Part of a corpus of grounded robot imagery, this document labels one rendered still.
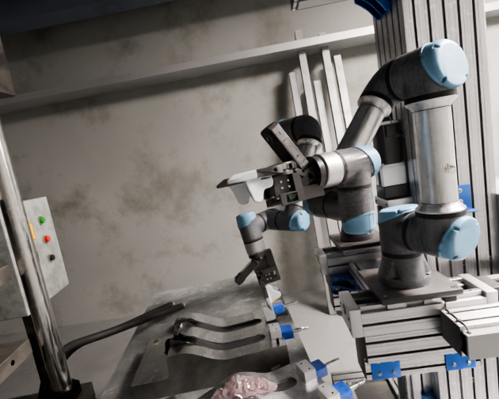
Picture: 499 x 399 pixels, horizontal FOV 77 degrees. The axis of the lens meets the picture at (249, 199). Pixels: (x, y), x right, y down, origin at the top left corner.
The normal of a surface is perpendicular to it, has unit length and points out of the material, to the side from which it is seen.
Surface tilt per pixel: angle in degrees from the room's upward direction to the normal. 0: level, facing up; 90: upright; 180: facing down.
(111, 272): 90
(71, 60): 90
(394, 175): 90
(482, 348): 90
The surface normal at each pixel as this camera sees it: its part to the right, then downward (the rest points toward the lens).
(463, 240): 0.41, 0.19
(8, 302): 0.08, 0.12
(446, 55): 0.36, -0.07
